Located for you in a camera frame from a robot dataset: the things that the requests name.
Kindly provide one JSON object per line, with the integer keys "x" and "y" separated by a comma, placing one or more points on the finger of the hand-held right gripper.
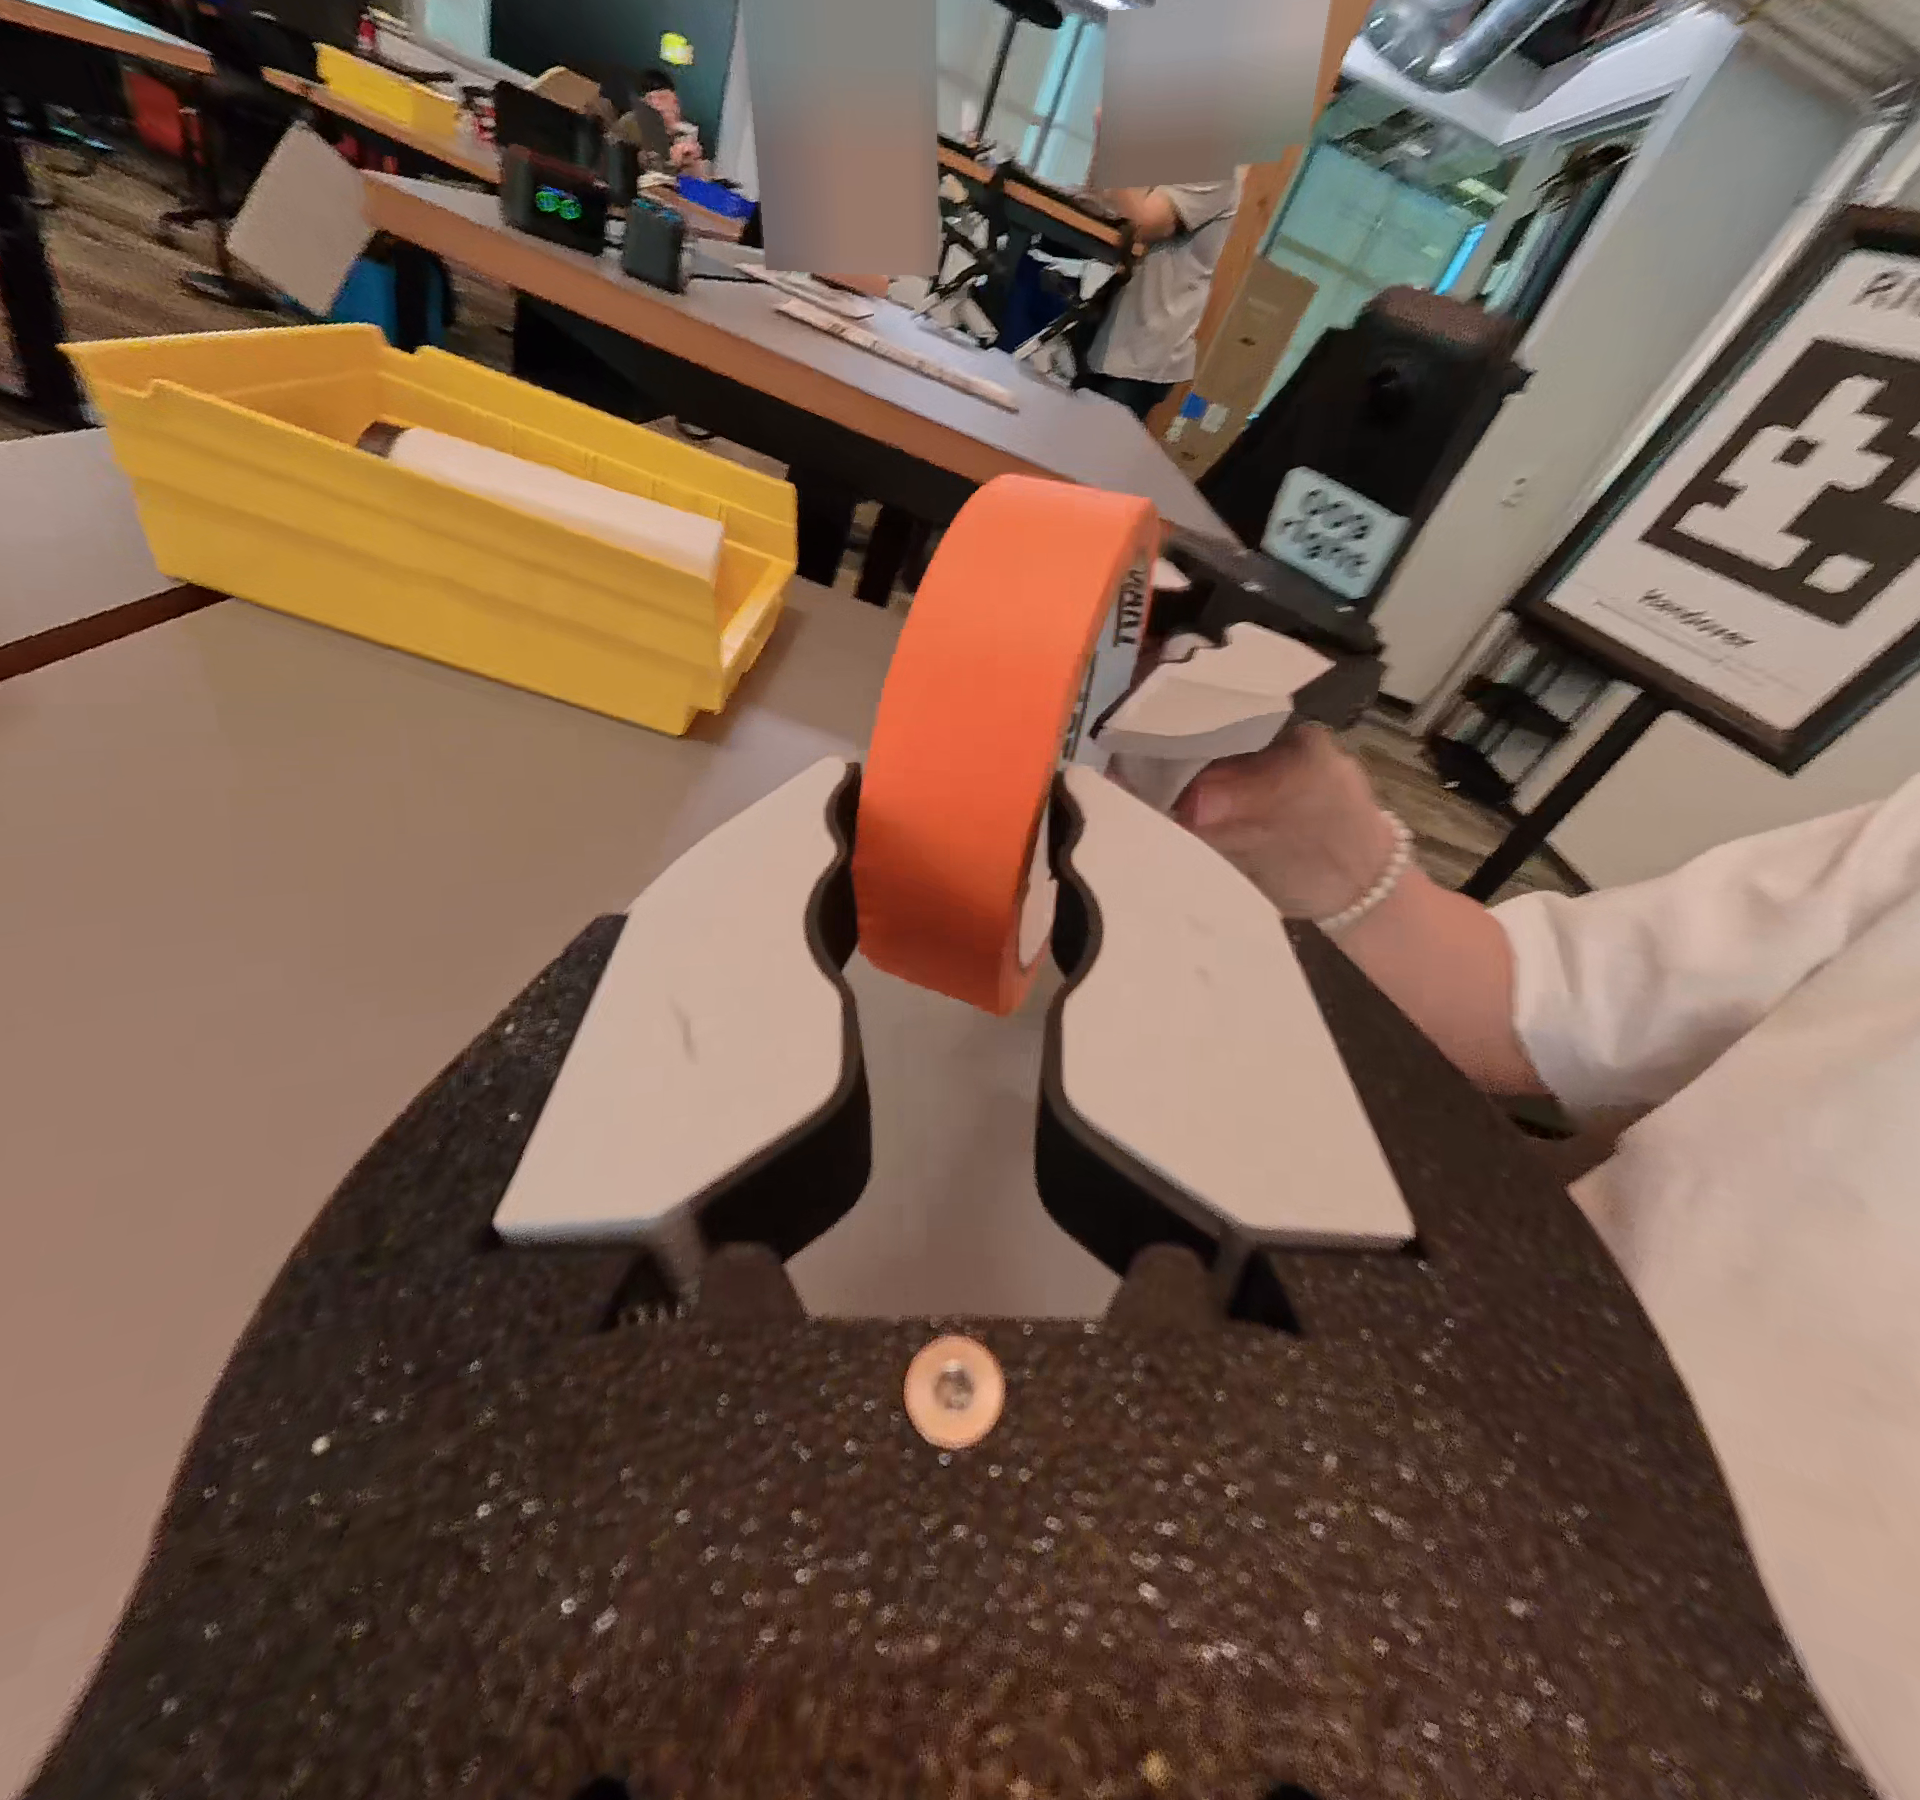
{"x": 1217, "y": 714}

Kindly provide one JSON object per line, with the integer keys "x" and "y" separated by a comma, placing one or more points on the yellow plastic bin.
{"x": 390, "y": 91}
{"x": 390, "y": 570}

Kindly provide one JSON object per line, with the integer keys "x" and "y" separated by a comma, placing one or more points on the person's right hand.
{"x": 1290, "y": 826}

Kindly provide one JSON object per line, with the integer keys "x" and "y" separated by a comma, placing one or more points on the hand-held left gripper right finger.
{"x": 1230, "y": 1080}

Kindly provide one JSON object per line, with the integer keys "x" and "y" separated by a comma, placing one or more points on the small black box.
{"x": 655, "y": 244}

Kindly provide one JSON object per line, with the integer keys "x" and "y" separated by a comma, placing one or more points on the person's right forearm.
{"x": 1457, "y": 977}

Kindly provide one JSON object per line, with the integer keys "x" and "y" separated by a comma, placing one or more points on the orange tape roll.
{"x": 976, "y": 751}

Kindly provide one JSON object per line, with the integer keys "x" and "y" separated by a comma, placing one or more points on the paper sheet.
{"x": 900, "y": 352}

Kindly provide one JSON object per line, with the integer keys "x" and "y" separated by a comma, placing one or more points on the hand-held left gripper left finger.
{"x": 690, "y": 1080}

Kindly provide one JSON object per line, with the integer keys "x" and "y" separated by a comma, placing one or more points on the grey desk with wooden edge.
{"x": 900, "y": 406}

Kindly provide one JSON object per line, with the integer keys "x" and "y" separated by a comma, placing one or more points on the white cylinder with black cap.
{"x": 541, "y": 496}

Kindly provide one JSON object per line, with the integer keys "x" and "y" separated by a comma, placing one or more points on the black clock with green display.
{"x": 557, "y": 196}

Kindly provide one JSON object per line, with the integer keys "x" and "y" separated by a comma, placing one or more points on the black television screen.
{"x": 617, "y": 1}

